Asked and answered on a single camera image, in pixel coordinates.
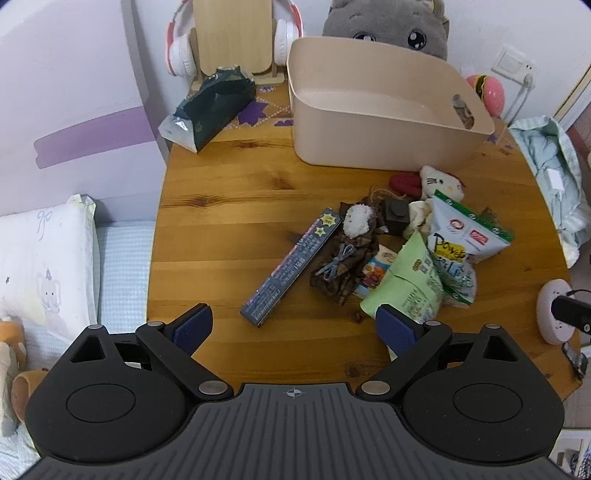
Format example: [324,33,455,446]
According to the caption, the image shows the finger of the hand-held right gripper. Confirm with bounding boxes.
[553,291,591,334]

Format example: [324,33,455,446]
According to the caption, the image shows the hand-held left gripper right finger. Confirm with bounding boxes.
[355,304,532,401]

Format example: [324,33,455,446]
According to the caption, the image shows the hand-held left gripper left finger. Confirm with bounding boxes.
[60,302,234,402]

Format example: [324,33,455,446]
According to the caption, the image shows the green snack packet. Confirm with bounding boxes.
[359,231,445,324]

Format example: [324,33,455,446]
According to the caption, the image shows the small colourful snack packet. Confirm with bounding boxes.
[353,244,400,301]

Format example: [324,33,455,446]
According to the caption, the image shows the white blue-lettered snack packet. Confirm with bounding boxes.
[427,233,478,308]

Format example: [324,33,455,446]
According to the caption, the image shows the beige plastic storage bin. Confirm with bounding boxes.
[286,36,496,169]

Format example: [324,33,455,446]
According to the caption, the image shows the white round device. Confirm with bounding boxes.
[536,279,580,345]

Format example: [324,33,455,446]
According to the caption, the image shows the brown cloth doll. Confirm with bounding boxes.
[309,196,386,305]

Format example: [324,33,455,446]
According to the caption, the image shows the light blue bed sheet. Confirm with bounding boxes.
[0,220,158,476]

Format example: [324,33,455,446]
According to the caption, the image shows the dark brown cube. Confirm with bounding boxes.
[381,199,411,236]

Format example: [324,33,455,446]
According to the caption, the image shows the small white cloth piece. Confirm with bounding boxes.
[403,199,435,241]

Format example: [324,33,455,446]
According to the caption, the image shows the long dark starred box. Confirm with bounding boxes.
[240,208,343,328]

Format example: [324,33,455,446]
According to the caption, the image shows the white green-trimmed snack bag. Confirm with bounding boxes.
[426,189,515,264]

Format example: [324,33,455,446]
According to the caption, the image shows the white charger block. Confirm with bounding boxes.
[542,168,566,192]

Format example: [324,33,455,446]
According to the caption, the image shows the red plush piece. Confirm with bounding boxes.
[389,172,423,197]

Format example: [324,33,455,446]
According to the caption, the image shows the wooden desk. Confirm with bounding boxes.
[147,80,583,402]

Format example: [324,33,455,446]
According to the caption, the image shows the white cat plush toy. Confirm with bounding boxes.
[419,165,467,201]

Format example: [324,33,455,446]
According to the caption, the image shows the white printed pillow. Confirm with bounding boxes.
[0,194,100,342]

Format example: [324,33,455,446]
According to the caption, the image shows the light blue clothing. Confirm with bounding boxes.
[508,115,591,268]

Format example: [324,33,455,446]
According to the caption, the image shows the orange plush toy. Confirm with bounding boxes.
[0,318,49,437]

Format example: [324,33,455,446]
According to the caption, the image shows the dark green tissue pack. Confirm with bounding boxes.
[158,66,256,153]

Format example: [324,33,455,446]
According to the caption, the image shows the pink burger ball toy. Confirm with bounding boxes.
[465,74,506,118]

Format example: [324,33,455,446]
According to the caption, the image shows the white purple wardrobe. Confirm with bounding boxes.
[0,0,169,217]

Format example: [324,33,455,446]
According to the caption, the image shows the white red headphones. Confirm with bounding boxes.
[166,0,305,78]

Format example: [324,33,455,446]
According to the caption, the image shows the wooden headphone stand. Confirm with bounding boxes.
[190,0,287,90]

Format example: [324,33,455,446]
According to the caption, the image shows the grey plush toy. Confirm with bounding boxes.
[322,0,451,63]

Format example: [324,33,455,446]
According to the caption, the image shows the white power cable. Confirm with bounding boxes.
[501,74,536,125]

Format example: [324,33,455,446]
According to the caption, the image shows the white wall socket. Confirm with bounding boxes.
[490,44,539,84]

